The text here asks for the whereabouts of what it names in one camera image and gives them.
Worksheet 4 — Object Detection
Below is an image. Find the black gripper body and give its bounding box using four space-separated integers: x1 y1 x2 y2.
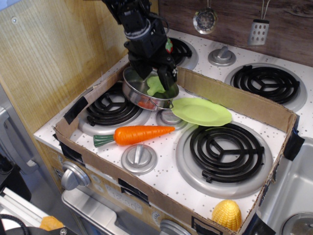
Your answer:
123 19 175 69

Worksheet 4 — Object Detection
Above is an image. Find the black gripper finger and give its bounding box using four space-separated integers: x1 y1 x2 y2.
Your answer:
128 53 153 79
157 64 177 91

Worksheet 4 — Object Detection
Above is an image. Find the light green toy broccoli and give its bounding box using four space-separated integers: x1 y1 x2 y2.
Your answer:
147 76 166 96

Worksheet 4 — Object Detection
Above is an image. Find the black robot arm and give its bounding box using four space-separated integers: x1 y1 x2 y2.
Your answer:
103 0 177 90

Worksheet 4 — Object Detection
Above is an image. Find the small steel pan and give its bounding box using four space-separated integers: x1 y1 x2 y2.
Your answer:
122 67 179 111

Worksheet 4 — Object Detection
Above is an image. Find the red toy strawberry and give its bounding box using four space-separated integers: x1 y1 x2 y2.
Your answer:
165 37 173 54

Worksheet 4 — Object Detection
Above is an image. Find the back left black burner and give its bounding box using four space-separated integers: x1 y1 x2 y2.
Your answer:
169 37 199 71

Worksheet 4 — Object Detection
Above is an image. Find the black burner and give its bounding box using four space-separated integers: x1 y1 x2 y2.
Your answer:
225 63 307 112
169 37 199 71
79 82 151 136
176 122 273 199

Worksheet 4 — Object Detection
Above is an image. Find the silver middle stove knob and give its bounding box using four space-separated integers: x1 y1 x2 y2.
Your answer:
156 110 187 131

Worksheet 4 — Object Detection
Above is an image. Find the silver stove knob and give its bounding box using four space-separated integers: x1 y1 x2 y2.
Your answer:
121 144 157 175
208 46 236 67
156 110 187 131

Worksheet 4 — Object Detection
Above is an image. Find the light green plastic plate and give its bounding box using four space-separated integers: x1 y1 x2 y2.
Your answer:
172 98 232 126

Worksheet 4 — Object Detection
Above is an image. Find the front left black burner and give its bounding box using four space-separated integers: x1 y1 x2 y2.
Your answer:
79 82 151 136

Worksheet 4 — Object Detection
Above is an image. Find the silver back stove knob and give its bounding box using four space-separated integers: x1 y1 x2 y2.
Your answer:
208 46 236 67

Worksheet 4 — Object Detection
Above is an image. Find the hanging metal strainer spoon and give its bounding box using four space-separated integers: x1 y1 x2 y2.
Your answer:
193 0 218 35

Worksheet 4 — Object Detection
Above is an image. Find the brown cardboard fence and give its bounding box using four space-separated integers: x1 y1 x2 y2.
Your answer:
54 64 299 235

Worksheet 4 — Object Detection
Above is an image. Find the orange toy carrot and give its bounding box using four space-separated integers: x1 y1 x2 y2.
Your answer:
93 125 175 147

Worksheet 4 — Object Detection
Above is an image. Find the silver front stove knob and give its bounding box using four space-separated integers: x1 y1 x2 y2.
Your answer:
121 144 157 175

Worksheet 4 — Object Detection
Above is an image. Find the hanging metal grater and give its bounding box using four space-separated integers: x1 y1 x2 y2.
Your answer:
246 0 271 47

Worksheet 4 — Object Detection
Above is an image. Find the front right black burner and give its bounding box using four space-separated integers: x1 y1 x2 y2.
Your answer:
176 122 273 199

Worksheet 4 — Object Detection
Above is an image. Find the back right black burner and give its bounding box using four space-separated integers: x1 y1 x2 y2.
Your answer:
225 63 307 112

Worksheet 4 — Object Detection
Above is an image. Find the silver oven dial knob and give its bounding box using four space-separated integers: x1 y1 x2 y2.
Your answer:
61 161 91 190

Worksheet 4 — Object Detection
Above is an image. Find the yellow toy corn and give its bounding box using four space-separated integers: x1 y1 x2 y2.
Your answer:
212 200 242 231

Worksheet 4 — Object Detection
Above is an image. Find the silver lower front knob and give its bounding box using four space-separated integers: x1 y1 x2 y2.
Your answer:
160 219 189 235

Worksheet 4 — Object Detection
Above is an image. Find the steel sink basin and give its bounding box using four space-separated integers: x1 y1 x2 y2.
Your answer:
256 137 313 235

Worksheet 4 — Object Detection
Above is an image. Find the orange object bottom left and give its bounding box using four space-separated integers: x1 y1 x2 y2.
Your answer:
39 216 64 231

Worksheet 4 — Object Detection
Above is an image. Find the silver oven door handle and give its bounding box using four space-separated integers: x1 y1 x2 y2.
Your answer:
62 189 135 235

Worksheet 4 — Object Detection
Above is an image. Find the black cable loop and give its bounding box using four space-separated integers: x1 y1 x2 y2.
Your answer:
0 213 30 235

